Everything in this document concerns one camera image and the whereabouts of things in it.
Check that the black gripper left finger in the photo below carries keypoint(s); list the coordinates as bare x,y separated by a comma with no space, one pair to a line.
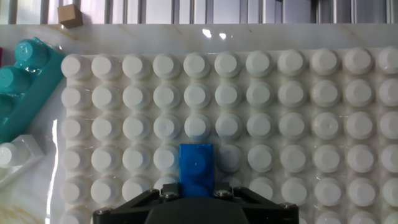
170,189

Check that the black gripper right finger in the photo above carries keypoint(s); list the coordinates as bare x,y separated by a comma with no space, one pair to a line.
222,188

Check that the blue four-stud block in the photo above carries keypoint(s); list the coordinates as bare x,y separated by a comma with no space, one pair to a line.
196,165

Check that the white studded baseplate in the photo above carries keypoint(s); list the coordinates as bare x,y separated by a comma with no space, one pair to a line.
280,124

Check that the white four-stud block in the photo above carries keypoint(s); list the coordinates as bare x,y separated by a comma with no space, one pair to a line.
18,152

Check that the teal four-stud block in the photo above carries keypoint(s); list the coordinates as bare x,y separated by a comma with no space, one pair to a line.
31,99

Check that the small wooden cube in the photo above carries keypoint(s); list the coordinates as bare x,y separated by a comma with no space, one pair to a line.
70,16

